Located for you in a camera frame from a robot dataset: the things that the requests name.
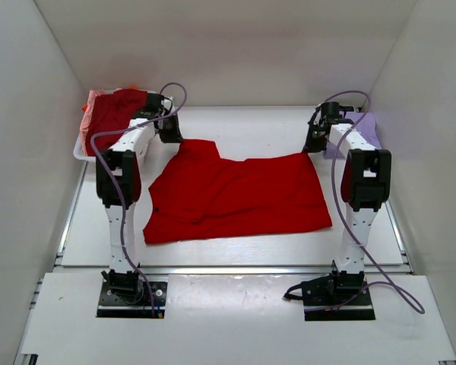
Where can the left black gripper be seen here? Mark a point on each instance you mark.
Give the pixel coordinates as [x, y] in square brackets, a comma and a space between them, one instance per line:
[175, 137]

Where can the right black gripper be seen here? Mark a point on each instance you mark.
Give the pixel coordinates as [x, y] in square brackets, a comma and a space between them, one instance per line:
[308, 146]

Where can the bright red t shirt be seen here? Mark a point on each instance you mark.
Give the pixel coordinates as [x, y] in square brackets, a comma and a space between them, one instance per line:
[200, 196]

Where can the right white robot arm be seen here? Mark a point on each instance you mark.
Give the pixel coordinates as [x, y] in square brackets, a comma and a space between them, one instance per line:
[364, 188]

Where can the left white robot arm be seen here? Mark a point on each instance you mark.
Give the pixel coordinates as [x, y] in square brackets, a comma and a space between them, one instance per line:
[118, 157]

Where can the folded lavender t shirt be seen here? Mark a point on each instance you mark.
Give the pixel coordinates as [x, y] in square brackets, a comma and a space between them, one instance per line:
[366, 128]

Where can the dark red shirt in basket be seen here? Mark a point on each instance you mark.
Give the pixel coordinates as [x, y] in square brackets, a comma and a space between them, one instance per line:
[113, 112]

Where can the pink shirt in basket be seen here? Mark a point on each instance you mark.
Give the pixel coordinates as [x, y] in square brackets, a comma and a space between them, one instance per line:
[87, 116]

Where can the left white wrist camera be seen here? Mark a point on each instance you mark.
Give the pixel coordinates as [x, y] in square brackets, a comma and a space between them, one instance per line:
[167, 103]

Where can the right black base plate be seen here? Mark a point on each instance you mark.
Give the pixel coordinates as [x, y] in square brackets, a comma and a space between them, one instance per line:
[338, 296]

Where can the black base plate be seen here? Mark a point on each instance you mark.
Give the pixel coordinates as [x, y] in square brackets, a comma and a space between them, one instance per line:
[126, 296]
[338, 296]

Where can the silver aluminium rail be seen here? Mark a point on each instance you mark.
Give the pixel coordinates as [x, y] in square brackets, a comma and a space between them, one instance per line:
[236, 270]

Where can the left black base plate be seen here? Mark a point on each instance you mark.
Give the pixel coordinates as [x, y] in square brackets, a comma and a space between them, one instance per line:
[126, 296]

